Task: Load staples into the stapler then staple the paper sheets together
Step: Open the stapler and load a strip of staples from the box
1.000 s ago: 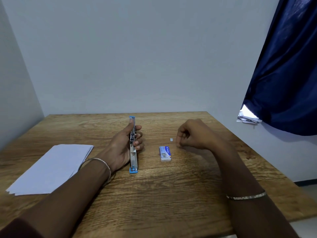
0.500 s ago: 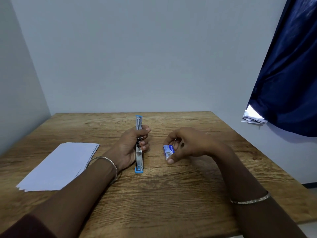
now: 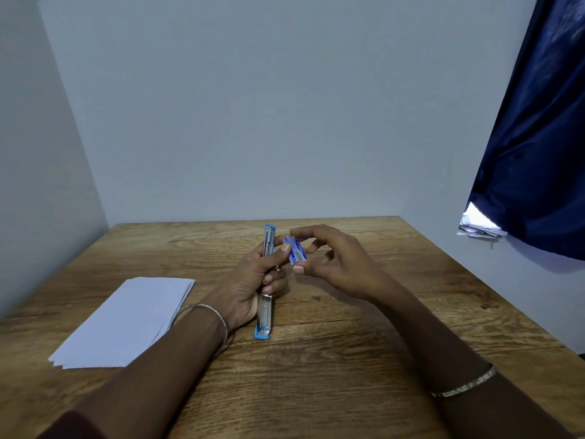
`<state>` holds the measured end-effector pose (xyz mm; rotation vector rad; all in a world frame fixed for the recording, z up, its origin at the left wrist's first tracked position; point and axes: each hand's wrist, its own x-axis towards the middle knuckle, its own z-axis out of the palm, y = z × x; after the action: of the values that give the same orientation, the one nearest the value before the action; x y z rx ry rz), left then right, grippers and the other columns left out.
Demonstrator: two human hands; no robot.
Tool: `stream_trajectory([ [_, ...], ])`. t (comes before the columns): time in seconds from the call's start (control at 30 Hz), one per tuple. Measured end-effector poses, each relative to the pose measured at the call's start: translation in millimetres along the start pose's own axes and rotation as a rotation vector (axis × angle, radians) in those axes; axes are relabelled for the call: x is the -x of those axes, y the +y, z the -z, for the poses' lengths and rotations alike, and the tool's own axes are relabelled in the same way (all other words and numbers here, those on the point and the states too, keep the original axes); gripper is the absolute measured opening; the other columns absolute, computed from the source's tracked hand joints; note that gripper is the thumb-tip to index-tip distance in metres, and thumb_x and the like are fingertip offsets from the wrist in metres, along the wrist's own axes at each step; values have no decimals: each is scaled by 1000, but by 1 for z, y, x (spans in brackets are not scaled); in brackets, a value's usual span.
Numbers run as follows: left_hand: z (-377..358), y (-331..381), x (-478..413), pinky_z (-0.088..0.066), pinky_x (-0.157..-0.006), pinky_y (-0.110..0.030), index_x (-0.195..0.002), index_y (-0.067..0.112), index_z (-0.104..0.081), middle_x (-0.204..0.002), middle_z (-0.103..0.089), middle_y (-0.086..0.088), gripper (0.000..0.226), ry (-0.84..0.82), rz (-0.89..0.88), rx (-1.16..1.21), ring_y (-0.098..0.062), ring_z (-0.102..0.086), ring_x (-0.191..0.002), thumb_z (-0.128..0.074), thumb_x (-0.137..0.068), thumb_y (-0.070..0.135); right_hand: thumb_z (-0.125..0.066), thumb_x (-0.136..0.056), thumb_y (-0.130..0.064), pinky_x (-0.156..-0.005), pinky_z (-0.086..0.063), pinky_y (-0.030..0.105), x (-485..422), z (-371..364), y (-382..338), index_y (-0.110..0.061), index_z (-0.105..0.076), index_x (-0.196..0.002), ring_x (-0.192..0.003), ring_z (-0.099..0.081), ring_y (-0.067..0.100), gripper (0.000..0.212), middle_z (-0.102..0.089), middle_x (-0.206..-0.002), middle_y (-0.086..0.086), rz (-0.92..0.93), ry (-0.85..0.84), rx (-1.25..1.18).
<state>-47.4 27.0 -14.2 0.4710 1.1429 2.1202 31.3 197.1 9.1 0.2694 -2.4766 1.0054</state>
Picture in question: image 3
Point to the person's right hand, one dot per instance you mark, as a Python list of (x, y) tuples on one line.
[(347, 265)]

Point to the person's left hand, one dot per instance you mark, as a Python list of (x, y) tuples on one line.
[(242, 288)]

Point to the blue and silver stapler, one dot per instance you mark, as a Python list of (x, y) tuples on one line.
[(265, 315)]

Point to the blue white staples box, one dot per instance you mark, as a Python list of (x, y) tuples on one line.
[(296, 251)]

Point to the stack of white papers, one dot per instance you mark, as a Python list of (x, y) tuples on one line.
[(119, 324)]

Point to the person's right forearm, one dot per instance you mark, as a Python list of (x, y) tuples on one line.
[(443, 352)]

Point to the person's left forearm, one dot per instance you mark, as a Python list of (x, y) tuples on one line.
[(164, 374)]

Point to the silver bangle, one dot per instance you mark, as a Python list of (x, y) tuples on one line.
[(205, 307), (470, 386)]

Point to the pile of crumpled white sheets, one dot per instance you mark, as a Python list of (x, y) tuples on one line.
[(477, 221)]

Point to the dark blue curtain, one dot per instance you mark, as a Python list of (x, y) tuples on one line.
[(534, 155)]

